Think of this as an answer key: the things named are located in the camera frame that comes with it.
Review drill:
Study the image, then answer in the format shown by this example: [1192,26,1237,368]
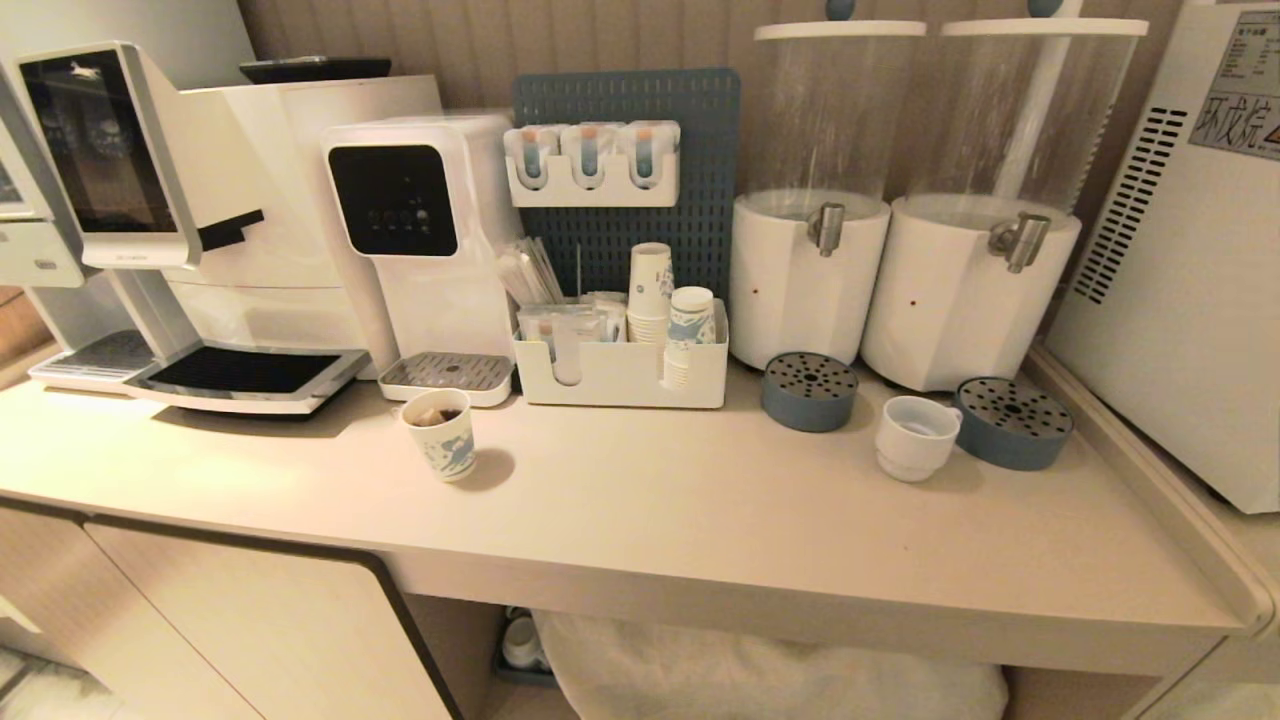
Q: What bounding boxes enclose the paper cup with tea bag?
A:
[401,389,477,484]

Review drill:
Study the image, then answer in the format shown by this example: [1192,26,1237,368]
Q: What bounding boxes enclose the white cabinet door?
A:
[84,515,465,720]

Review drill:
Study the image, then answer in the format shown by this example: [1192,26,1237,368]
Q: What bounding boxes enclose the white countertop organizer box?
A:
[512,298,730,409]

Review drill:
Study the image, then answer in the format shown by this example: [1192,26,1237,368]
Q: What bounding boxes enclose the short stack of paper cups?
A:
[661,286,717,391]

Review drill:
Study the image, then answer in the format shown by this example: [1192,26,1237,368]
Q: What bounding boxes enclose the tall stack of paper cups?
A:
[627,242,674,346]

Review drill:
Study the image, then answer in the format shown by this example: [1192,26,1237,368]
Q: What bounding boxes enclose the sachet packets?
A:
[517,291,629,344]

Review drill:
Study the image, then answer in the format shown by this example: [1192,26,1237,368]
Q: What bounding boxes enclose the wrapped straws bundle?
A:
[496,237,566,306]

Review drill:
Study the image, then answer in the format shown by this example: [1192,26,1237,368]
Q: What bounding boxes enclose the blue round drip tray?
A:
[761,351,861,433]
[953,376,1075,472]

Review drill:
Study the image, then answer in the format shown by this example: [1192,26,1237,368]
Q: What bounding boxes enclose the white water dispenser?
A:
[321,110,525,408]

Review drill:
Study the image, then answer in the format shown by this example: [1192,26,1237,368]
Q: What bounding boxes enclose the blue pegboard panel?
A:
[512,68,742,305]

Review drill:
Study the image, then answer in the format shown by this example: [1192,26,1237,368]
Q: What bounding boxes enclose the clear beverage dispenser white base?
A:
[860,0,1150,393]
[728,0,928,372]

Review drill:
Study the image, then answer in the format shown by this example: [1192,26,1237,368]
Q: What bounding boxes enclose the white ceramic mug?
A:
[876,396,964,484]

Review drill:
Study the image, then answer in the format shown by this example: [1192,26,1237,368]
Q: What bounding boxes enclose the white cups under counter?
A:
[500,606,549,673]

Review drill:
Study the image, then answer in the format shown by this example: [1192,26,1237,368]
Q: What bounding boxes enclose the white plastic bag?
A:
[535,610,1009,720]

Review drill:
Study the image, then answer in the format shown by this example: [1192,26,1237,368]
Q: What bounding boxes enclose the white coffee machine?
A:
[28,42,447,416]

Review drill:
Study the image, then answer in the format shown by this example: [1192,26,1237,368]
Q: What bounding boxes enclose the black tray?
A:
[239,57,393,85]

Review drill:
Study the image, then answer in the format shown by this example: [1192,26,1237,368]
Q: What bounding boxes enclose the white appliance with vents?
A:
[1042,0,1280,515]

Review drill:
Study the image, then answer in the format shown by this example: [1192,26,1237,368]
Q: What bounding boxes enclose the white wall-mounted sachet holder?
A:
[503,120,682,209]

